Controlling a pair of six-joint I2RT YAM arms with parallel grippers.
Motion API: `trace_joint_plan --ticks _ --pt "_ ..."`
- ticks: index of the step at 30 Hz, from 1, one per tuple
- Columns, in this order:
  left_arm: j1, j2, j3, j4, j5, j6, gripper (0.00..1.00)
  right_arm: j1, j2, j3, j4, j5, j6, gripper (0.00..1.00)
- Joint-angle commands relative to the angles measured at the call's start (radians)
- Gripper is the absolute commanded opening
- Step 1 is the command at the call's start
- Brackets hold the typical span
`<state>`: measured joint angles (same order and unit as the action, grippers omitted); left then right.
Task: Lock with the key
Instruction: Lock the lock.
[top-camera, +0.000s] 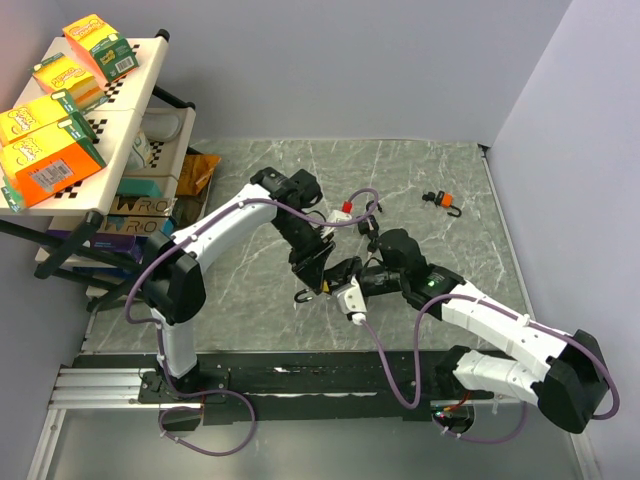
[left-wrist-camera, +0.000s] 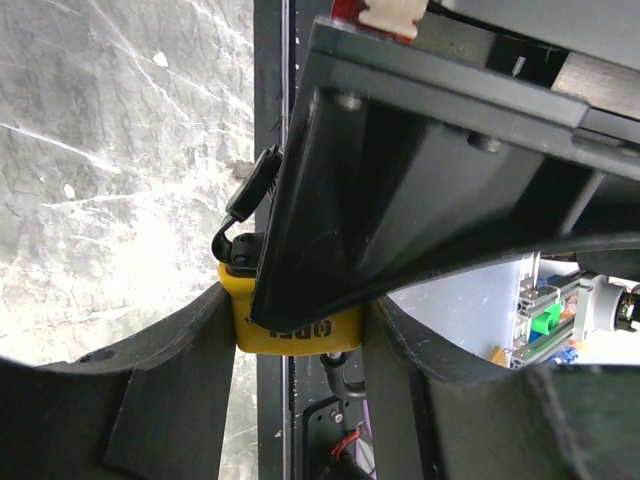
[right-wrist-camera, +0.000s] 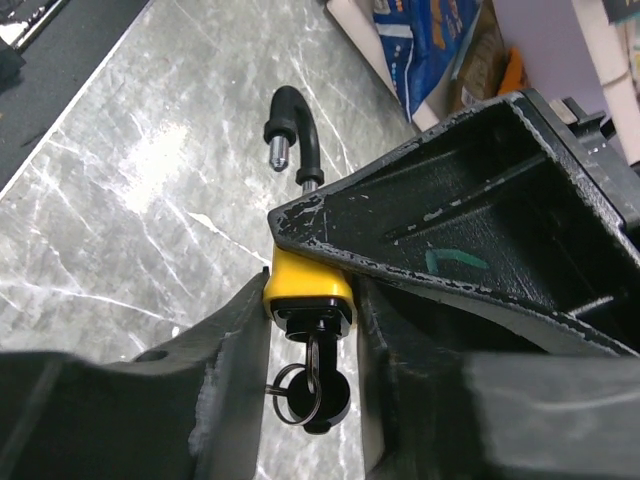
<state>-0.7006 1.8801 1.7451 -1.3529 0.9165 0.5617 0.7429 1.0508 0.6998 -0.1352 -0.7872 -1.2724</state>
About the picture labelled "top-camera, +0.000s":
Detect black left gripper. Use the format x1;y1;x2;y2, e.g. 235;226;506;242
272;212;337;295

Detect black padlock keys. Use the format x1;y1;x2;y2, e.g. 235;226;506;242
367;238;379;260

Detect yellow padlock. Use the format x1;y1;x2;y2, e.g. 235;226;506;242
293;280;332;304

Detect black Kaijing padlock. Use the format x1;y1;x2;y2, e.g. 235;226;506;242
357;215;380;240

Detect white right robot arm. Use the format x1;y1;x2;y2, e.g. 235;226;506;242
321;229;620;434

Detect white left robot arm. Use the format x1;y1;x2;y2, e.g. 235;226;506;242
142;167;335;402

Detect orange padlock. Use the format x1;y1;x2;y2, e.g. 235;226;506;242
421;190;462;218

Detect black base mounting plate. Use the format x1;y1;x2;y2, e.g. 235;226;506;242
137;347;494;426

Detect orange snack bag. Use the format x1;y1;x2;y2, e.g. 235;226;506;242
176;154;221;197

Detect teal box on shelf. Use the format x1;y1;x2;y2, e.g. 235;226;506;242
116;177;163;198

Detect white folding shelf rack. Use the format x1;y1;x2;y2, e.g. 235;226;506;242
1;29;196;309

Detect large orange sponge box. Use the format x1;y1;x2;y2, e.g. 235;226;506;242
1;118;106;212

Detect orange sponge box top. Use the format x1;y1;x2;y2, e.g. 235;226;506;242
62;14;139;83

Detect yellow sponge pack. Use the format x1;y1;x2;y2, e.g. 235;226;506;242
31;52;108;111

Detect yellow sponge box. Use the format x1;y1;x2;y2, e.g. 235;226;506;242
1;89;97;146

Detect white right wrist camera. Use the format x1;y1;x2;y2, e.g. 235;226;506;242
332;276;367;326

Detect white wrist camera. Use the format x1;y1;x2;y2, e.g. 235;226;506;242
332;276;367;326
323;201;353;235

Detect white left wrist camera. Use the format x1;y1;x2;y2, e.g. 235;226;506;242
323;201;353;235

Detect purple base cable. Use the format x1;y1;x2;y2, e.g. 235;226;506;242
158;387;261;459

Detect aluminium frame rail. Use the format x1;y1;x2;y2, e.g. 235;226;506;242
24;364;151;480

